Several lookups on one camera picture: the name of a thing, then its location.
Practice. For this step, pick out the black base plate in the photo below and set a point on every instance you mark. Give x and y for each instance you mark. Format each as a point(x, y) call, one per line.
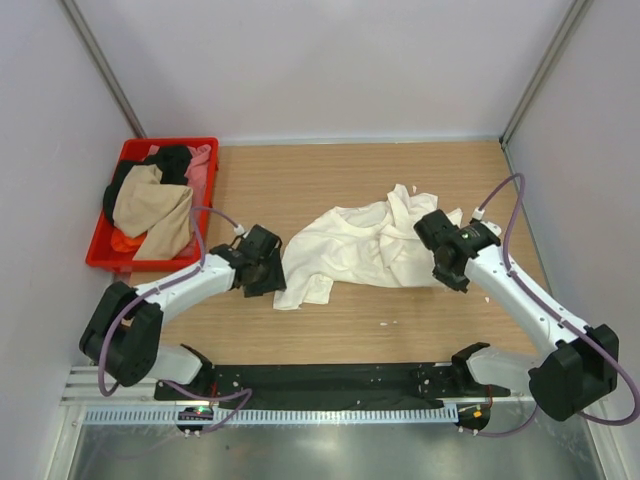
point(367, 387)

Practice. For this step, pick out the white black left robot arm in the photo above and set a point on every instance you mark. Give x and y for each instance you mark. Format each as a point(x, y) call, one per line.
point(123, 334)

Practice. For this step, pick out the white t-shirt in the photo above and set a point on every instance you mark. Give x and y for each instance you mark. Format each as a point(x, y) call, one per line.
point(373, 245)

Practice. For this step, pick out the pink t-shirt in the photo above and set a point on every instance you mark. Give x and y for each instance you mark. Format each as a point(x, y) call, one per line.
point(198, 167)

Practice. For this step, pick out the beige t-shirt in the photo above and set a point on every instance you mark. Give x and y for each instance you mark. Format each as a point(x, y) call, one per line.
point(159, 212)

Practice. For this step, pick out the black t-shirt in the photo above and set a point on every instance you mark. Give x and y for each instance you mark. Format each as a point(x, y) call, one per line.
point(172, 161)

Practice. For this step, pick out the grey right corner post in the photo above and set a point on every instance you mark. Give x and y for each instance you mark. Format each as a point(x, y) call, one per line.
point(559, 42)

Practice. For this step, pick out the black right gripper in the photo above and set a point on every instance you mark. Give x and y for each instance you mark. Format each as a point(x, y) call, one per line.
point(455, 283)

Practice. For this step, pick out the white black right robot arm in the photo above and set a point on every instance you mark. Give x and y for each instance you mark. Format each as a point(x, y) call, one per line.
point(568, 372)

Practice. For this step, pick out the grey metal corner post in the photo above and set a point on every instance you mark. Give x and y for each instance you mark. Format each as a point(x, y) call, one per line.
point(91, 45)

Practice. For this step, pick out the aluminium rail frame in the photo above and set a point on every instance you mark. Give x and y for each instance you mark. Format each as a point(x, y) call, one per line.
point(494, 438)

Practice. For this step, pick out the orange t-shirt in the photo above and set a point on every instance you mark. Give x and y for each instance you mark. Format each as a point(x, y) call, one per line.
point(121, 243)

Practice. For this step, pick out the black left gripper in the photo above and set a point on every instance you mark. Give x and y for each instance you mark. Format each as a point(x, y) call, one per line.
point(274, 282)

